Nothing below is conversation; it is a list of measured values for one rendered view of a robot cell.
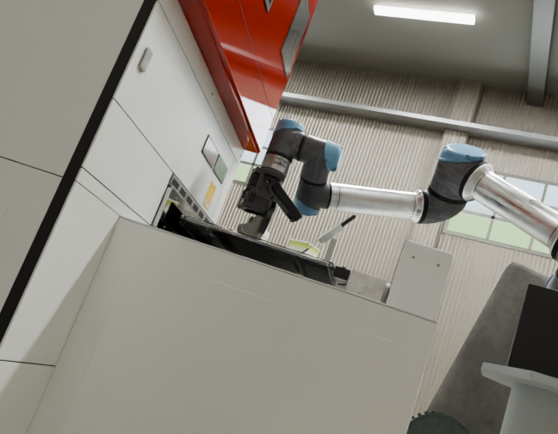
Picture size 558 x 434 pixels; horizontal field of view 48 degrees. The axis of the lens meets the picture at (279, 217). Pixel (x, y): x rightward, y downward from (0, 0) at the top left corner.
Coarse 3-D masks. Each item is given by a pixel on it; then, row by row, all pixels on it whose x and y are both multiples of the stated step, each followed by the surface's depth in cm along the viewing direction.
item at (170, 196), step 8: (168, 192) 139; (176, 192) 142; (168, 200) 139; (176, 200) 143; (160, 208) 138; (168, 208) 140; (176, 208) 147; (184, 208) 150; (160, 216) 137; (192, 216) 157; (152, 224) 137; (160, 224) 138; (168, 224) 143; (176, 232) 150
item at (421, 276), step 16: (416, 256) 118; (432, 256) 118; (448, 256) 117; (400, 272) 117; (416, 272) 117; (432, 272) 117; (448, 272) 116; (400, 288) 116; (416, 288) 116; (432, 288) 116; (400, 304) 116; (416, 304) 115; (432, 304) 115
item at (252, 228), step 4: (256, 216) 160; (260, 216) 160; (252, 220) 160; (256, 220) 160; (260, 220) 161; (244, 224) 159; (248, 224) 159; (252, 224) 159; (256, 224) 160; (260, 224) 160; (244, 228) 158; (248, 228) 159; (252, 228) 159; (256, 228) 160; (248, 232) 159; (252, 232) 159; (256, 232) 159; (252, 236) 159; (256, 236) 159; (260, 236) 159
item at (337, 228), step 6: (336, 228) 180; (342, 228) 181; (324, 234) 179; (330, 234) 180; (336, 234) 181; (324, 240) 180; (330, 240) 179; (336, 240) 179; (330, 246) 179; (336, 246) 181; (330, 252) 178; (324, 258) 178; (330, 258) 178
